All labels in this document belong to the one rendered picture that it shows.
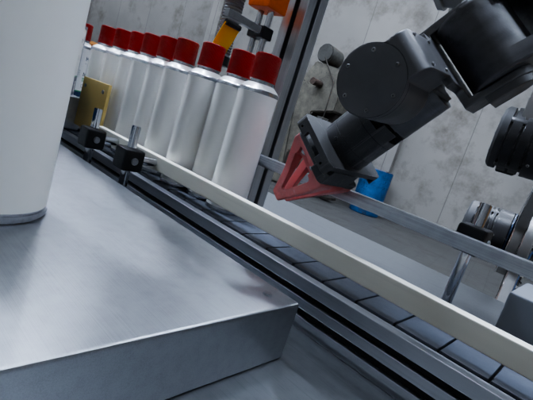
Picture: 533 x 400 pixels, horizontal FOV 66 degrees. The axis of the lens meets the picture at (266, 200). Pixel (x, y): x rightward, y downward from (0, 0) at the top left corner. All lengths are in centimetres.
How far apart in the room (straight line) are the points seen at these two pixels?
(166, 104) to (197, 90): 7
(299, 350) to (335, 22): 865
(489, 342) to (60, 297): 29
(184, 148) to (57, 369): 41
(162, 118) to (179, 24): 1066
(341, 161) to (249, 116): 15
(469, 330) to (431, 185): 743
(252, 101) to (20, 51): 27
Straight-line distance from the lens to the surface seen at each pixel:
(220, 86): 56
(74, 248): 33
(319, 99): 728
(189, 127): 59
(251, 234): 47
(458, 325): 36
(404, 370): 37
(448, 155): 776
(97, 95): 80
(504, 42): 39
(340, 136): 42
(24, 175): 34
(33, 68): 33
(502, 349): 35
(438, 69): 34
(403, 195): 785
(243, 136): 51
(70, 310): 25
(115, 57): 82
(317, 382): 35
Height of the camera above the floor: 101
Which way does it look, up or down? 10 degrees down
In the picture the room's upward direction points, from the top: 18 degrees clockwise
